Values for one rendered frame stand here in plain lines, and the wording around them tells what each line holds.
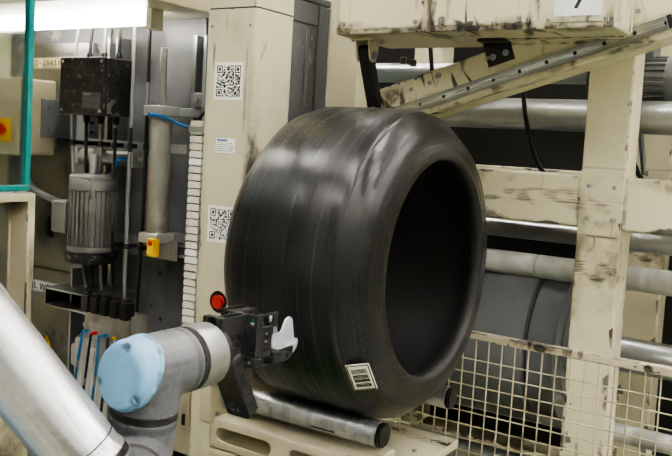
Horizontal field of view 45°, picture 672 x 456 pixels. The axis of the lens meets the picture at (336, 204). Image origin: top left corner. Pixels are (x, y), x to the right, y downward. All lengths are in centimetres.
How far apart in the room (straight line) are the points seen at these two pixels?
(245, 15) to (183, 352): 79
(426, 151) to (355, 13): 49
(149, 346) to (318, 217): 38
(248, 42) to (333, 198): 46
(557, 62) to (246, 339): 90
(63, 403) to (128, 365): 13
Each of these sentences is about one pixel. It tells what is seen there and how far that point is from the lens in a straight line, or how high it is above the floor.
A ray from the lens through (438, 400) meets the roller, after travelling 170.
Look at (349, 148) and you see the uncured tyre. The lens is 136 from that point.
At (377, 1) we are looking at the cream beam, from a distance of 181.
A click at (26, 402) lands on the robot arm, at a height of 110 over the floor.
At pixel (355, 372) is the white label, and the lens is 136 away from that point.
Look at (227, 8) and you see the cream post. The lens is 170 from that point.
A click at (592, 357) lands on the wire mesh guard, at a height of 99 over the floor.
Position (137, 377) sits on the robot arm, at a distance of 106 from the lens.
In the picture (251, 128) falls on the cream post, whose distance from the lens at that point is 164.
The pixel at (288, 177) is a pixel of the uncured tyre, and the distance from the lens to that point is 138.
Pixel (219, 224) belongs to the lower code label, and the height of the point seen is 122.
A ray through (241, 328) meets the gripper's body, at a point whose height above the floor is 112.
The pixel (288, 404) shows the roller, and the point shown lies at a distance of 155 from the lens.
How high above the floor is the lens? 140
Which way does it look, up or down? 4 degrees down
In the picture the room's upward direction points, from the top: 3 degrees clockwise
